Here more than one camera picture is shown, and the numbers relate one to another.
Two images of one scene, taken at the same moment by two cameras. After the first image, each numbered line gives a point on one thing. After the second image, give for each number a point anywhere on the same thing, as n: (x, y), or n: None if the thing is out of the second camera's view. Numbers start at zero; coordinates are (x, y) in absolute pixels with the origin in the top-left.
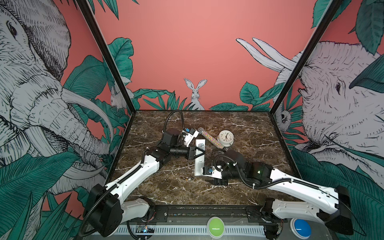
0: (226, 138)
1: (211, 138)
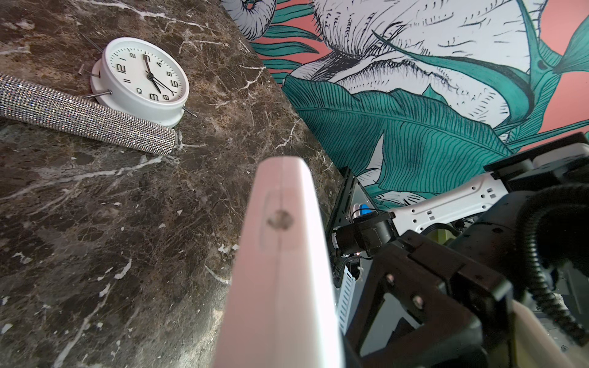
0: (142, 77)
1: (21, 98)
